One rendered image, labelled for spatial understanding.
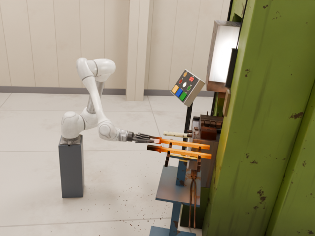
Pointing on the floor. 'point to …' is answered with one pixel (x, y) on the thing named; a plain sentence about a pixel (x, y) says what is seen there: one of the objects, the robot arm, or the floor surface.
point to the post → (186, 124)
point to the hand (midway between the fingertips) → (154, 139)
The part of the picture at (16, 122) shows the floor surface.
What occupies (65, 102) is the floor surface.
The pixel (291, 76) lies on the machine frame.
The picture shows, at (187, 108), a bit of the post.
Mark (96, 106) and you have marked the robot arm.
